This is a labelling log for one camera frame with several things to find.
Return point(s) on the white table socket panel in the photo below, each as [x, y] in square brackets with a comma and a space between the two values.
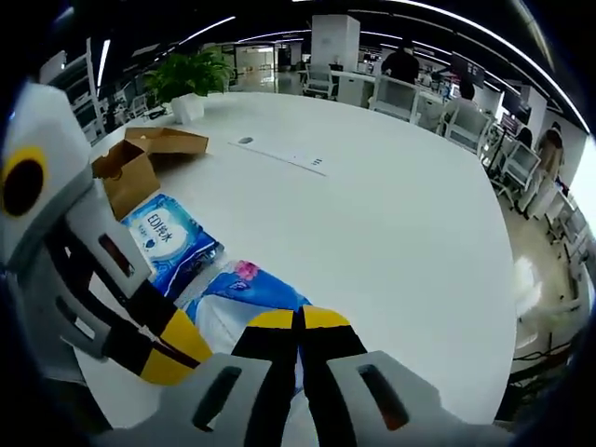
[279, 156]

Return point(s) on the green potted plant white pot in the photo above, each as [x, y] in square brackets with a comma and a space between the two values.
[186, 79]

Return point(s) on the brown cardboard shoe box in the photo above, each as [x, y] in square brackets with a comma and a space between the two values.
[135, 181]

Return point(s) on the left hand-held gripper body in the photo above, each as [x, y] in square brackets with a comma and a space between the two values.
[42, 125]

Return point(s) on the blue soft tissue pack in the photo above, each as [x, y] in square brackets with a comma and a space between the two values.
[242, 298]

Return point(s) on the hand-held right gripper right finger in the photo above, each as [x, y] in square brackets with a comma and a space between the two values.
[335, 372]

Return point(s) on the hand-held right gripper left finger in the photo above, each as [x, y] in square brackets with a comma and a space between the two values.
[265, 372]

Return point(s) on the blue wet wipes pack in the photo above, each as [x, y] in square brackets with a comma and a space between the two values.
[163, 237]

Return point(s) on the white office chair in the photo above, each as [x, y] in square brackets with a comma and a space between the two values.
[468, 128]
[521, 172]
[396, 98]

